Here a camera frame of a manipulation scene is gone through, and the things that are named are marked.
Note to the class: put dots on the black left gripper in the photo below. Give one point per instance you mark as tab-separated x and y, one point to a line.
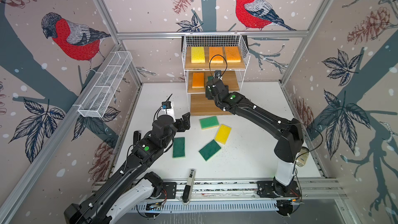
186	122

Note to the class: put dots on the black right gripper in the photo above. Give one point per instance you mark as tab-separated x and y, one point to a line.
207	94

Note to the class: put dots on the orange sponge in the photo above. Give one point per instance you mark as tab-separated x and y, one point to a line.
232	54
198	80
216	55

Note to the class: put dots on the light green sponge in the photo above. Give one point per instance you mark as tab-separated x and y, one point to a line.
209	122

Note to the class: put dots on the yellow sponge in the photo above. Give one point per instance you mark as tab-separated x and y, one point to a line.
223	134
198	55

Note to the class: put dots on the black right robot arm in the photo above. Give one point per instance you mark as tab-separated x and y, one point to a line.
288	133

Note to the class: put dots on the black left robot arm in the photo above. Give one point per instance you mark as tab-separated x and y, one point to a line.
130	184

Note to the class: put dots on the black stapler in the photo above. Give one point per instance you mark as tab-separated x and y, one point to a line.
136	137

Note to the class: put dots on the black white handheld scraper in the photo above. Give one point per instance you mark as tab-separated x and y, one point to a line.
186	195

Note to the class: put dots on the small clear plastic container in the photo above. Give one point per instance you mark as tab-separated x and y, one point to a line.
302	157

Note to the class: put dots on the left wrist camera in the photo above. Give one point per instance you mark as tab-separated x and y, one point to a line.
167	108

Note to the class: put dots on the white wire wooden shelf unit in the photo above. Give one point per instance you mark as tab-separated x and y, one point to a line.
232	73

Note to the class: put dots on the aluminium frame crossbar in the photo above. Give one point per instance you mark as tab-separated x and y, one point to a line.
173	35

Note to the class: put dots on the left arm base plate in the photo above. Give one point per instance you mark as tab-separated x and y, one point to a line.
166	191

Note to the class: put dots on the white wire wall basket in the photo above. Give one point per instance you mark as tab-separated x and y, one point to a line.
101	94

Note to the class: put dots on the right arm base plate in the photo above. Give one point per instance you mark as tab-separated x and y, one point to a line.
267	189

